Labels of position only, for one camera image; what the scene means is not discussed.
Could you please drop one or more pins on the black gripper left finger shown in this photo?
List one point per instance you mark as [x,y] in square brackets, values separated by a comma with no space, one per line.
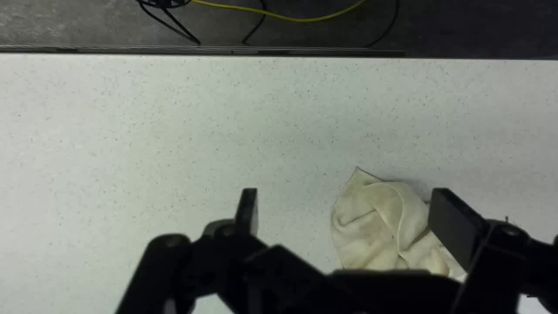
[185,261]

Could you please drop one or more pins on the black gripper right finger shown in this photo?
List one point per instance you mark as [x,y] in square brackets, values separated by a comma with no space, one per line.
[459,223]

